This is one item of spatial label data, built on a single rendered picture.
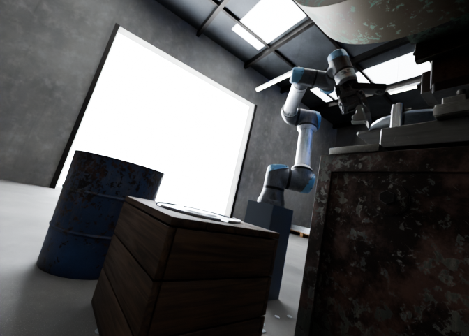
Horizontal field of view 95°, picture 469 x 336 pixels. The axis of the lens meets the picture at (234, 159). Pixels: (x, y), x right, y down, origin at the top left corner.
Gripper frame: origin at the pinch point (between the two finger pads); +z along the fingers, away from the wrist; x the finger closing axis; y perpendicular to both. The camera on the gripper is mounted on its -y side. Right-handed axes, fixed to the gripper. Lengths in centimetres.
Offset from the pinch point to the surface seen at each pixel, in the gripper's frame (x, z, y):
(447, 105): 26.3, 11.0, -8.7
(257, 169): -484, -154, 182
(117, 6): -104, -431, 302
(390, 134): 18.5, 11.8, 1.2
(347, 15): 33.1, -19.0, 3.8
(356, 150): 19.3, 14.2, 10.5
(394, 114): 15.3, 5.3, -2.6
